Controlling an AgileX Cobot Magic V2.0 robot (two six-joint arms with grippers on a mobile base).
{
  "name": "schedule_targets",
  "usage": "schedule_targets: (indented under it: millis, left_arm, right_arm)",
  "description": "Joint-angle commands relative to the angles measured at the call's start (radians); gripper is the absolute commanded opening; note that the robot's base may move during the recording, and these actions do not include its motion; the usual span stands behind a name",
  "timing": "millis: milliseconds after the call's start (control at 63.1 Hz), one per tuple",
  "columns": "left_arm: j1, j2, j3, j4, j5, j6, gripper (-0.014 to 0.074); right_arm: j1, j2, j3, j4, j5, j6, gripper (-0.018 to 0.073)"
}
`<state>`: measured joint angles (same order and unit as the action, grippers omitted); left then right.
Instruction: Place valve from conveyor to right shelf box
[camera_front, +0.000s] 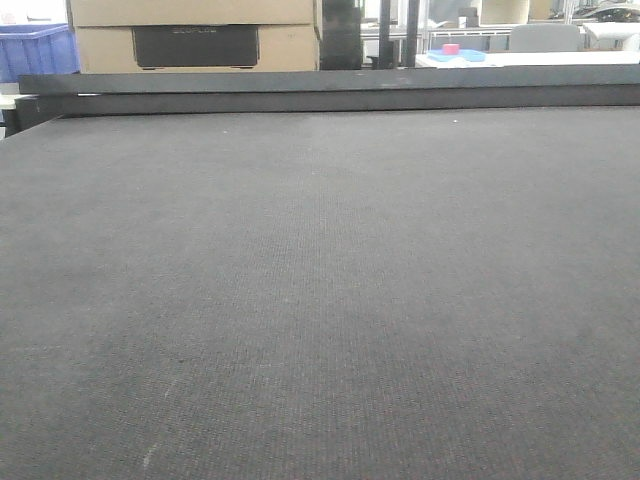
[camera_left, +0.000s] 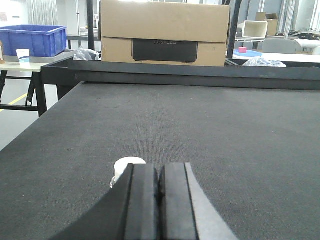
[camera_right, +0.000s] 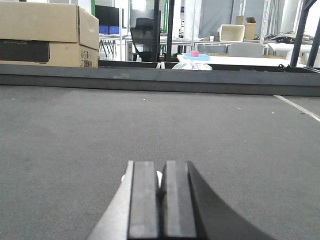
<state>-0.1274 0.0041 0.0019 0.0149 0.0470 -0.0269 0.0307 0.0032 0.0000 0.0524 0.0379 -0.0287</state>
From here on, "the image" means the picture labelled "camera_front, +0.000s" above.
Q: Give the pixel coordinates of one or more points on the blue plastic crate background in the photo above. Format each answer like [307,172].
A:
[37,49]

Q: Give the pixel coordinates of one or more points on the dark grey conveyor belt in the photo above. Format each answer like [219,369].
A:
[398,295]

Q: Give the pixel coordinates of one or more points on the cardboard box with black label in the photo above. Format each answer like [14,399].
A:
[282,48]

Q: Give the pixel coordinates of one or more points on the white background table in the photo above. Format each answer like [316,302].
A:
[508,59]

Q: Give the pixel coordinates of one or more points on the black conveyor side rail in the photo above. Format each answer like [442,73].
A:
[47,97]

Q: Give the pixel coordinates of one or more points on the grey office chair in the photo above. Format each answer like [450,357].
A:
[545,37]

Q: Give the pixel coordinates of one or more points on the black vertical post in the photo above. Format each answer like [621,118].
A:
[389,46]

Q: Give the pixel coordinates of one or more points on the upper cardboard box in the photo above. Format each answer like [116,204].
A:
[86,13]

